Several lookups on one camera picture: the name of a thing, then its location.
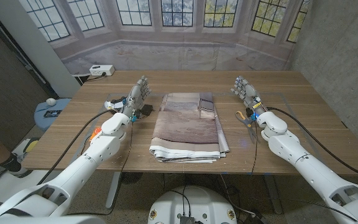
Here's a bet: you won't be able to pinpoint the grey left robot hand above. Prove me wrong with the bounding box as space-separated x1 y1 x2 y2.
121 75 152 121

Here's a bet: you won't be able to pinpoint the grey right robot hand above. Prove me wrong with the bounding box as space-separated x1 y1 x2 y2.
230 76 269 116

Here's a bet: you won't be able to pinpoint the orange button electronic device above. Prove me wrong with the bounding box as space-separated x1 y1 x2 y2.
89 126 103 141

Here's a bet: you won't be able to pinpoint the folded brown printed towel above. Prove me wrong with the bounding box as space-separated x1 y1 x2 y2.
149 91 231 164

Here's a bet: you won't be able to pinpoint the black power adapter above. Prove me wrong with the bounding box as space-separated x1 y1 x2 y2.
140 104 154 118

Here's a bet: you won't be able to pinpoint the white game controller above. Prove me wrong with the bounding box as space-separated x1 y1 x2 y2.
104 96 127 111

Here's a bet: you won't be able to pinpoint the white power strip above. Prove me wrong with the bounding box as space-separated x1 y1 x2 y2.
89 64 116 77

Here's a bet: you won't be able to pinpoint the printed window backdrop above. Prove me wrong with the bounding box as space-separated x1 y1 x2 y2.
19 0 313 75

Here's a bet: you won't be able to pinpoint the black phone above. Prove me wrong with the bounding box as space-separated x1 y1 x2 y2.
44 110 63 119

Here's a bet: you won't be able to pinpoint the white table leg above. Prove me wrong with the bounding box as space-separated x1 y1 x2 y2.
263 174 283 215
105 172 122 209

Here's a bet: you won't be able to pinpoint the blue round stool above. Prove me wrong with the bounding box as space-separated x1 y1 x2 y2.
34 98 71 132

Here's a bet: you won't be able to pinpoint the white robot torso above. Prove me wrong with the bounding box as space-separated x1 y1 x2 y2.
147 185 238 224

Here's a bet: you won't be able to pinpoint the yellow handled scissors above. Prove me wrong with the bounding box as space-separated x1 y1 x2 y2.
235 111 258 145

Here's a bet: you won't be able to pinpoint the thin black right arm wire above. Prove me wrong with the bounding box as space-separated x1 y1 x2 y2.
249 119 259 175

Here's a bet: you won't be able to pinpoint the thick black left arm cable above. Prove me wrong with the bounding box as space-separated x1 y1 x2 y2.
37 109 117 185

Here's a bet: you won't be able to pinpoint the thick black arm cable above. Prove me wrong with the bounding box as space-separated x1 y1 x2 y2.
37 109 117 185
265 106 358 183

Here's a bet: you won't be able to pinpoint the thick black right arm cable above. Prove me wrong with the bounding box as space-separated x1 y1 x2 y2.
265 106 358 183

